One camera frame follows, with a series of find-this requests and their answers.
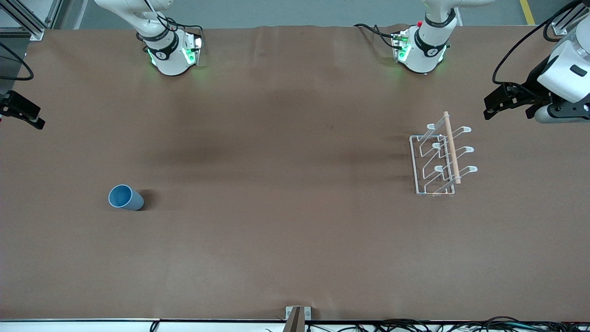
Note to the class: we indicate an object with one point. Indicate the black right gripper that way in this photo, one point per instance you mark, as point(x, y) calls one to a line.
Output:
point(16, 107)

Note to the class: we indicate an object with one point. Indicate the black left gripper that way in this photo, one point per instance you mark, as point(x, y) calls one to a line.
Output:
point(533, 81)

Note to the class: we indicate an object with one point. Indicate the blue plastic cup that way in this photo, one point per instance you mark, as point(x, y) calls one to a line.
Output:
point(124, 197)

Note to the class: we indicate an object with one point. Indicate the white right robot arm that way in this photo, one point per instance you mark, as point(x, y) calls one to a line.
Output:
point(170, 60)

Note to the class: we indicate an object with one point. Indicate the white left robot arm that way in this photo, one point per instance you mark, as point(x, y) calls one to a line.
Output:
point(426, 46)

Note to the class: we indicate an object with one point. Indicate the brown table cover sheet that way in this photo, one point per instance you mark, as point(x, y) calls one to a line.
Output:
point(295, 230)

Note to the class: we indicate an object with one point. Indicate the aluminium frame post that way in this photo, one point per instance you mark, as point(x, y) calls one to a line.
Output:
point(563, 25)
point(27, 25)

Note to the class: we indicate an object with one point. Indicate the metal table bracket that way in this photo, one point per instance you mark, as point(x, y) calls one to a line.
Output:
point(291, 313)

